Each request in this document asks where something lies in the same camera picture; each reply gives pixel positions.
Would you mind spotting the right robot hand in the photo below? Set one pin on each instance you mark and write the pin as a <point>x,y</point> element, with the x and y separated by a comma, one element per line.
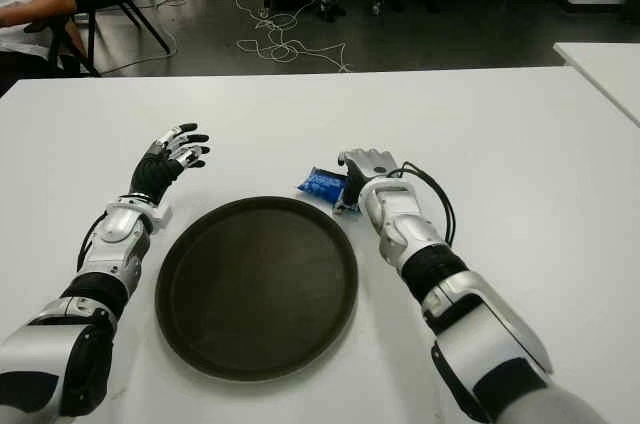
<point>372,161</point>

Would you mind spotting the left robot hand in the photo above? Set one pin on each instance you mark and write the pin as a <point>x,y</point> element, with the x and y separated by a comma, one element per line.
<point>152,171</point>

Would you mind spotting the blue Oreo packet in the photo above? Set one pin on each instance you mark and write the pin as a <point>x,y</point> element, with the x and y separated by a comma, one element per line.
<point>320,181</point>

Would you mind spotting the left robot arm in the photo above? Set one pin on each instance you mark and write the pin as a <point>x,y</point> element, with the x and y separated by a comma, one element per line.
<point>110,239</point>

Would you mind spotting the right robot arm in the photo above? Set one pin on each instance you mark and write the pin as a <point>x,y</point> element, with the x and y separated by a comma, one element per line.
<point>450,294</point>

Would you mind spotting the round dark brown tray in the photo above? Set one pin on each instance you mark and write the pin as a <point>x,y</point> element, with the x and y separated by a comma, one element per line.
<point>255,289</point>

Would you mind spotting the white side table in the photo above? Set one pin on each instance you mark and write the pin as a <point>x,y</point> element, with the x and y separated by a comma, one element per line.
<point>607,69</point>

